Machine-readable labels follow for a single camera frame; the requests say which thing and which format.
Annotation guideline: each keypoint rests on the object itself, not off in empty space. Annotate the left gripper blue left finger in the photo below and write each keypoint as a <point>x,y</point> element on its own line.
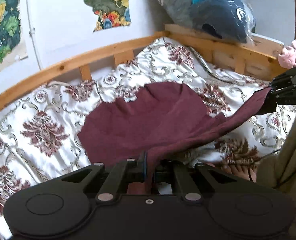
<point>130,170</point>

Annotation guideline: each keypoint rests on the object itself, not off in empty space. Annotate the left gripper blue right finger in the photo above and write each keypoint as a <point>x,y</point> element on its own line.
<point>170,169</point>

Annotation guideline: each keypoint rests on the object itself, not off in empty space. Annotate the maroon long-sleeve sweater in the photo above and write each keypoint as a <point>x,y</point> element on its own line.
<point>166,118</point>

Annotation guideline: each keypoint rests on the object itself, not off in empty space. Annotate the plastic bag of clothes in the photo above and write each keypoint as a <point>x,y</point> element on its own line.
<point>224,19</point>

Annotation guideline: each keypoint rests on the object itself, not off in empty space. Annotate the pink fluffy cloth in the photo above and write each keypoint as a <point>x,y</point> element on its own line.
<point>287,58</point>

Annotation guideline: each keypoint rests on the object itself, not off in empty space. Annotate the person's bare foot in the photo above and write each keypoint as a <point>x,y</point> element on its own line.
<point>246,172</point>

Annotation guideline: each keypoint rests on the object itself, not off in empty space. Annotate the olive green trousers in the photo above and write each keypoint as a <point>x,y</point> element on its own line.
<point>279,171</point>

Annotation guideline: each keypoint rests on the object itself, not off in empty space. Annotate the floral white satin bedspread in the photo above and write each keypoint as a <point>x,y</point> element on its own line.
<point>38,133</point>

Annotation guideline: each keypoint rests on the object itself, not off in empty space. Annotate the colourful landscape poster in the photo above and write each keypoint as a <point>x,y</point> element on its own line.
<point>110,13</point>

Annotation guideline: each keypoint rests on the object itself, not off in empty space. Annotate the wooden bed frame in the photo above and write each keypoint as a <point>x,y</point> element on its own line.
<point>257,59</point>

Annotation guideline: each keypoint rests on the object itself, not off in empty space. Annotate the white wall pipe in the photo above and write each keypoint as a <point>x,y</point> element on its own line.
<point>32,35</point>

